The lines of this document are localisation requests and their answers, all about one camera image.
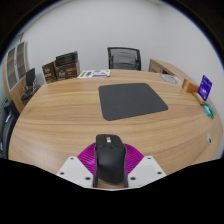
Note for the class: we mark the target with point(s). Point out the printed paper sheet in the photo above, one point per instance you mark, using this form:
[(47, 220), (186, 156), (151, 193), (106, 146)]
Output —
[(94, 73)]

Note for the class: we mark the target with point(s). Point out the black padded office chair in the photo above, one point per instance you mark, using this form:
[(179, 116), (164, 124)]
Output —
[(6, 126)]

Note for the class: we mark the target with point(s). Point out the blue packet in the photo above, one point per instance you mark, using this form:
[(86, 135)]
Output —
[(207, 110)]

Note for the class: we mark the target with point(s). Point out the black computer mouse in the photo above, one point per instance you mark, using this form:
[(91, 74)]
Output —
[(110, 160)]

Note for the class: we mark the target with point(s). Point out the black mesh office chair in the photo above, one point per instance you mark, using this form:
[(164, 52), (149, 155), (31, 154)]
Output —
[(124, 60)]

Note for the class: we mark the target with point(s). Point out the round grey-white disc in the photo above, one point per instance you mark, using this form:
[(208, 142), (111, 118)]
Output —
[(168, 78)]

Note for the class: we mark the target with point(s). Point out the small black chair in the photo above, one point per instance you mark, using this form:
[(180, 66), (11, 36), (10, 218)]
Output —
[(30, 77)]

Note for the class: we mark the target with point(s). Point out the black box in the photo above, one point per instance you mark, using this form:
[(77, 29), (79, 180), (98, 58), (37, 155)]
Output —
[(66, 58)]

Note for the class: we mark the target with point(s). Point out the small orange-brown box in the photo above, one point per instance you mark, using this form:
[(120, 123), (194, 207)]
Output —
[(190, 86)]

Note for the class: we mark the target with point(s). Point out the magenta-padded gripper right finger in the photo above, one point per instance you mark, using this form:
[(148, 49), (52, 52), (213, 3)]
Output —
[(143, 168)]

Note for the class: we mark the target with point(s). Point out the tall brown cardboard box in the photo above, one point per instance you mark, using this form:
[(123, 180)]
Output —
[(49, 72)]

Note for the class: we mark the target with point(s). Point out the wooden side desk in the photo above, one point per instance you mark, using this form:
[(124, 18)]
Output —
[(163, 66)]

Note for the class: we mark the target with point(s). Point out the wooden shelf unit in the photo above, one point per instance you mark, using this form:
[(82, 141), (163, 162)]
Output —
[(13, 70)]

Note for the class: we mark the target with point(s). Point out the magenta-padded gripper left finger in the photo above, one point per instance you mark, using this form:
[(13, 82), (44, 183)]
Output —
[(78, 168)]

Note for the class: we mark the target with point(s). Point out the purple sign card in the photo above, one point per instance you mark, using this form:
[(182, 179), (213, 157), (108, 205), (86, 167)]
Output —
[(204, 87)]

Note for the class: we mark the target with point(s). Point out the green packet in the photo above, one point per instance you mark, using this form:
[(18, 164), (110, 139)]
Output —
[(211, 111)]

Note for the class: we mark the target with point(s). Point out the dark grey mouse pad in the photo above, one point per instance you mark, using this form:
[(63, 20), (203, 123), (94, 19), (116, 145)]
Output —
[(131, 100)]

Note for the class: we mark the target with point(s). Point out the small yellowish box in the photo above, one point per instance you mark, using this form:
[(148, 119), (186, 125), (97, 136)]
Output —
[(199, 98)]

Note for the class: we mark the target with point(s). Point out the wide brown cardboard box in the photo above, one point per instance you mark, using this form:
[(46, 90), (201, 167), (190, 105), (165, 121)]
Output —
[(67, 72)]

